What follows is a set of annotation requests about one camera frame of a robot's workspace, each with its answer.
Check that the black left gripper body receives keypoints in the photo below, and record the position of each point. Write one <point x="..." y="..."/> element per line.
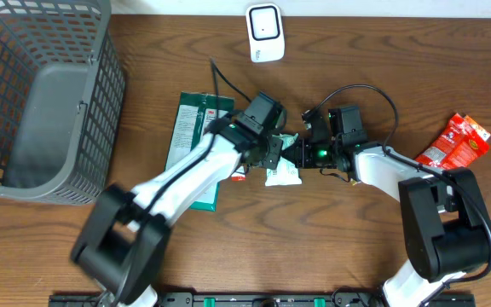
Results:
<point x="269" y="153"/>

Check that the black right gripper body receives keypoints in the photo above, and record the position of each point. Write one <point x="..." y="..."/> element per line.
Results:
<point x="320" y="154"/>

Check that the red chocolate bar wrapper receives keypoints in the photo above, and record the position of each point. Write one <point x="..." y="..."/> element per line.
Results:
<point x="239" y="175"/>

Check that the mint wet wipes pack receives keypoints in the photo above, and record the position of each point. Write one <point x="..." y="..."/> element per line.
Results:
<point x="286" y="172"/>

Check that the green white 3M package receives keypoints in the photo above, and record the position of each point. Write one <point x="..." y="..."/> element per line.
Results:
<point x="195" y="111"/>

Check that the red snack bag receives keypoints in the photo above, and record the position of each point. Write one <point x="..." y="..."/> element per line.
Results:
<point x="462" y="141"/>

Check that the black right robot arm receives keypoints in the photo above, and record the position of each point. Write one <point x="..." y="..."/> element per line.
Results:
<point x="446" y="226"/>

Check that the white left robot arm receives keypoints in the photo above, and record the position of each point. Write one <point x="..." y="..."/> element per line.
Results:
<point x="123" y="241"/>

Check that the white barcode scanner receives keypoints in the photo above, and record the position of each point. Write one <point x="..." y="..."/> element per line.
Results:
<point x="265" y="32"/>

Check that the grey plastic mesh basket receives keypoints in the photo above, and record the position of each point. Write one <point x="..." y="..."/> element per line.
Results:
<point x="61" y="95"/>

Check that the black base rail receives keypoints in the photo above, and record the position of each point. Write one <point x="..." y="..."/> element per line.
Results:
<point x="342" y="299"/>

